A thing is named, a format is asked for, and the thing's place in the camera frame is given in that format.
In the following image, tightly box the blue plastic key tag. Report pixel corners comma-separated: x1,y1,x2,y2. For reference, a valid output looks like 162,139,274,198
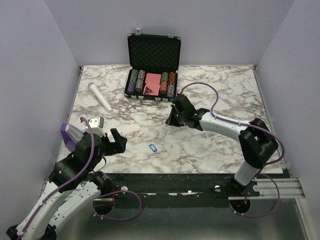
149,144,158,153

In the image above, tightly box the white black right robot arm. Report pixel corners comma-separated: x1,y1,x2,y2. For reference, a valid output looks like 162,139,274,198
165,94,279,196

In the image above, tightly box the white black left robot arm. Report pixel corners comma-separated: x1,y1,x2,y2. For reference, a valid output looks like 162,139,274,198
6,124,127,240

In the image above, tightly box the purple metronome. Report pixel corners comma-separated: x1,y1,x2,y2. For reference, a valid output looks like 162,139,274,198
60,123,84,152

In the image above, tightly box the red playing card deck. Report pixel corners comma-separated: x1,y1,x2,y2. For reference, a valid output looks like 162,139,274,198
143,73,162,96

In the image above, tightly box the black poker chip case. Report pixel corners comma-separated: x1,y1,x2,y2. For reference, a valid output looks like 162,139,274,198
124,33,182,103

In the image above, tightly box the white microphone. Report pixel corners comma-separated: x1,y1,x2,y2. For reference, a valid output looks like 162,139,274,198
88,82,112,112

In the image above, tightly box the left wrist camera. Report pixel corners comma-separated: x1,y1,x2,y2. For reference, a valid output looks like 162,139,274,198
87,116,106,137

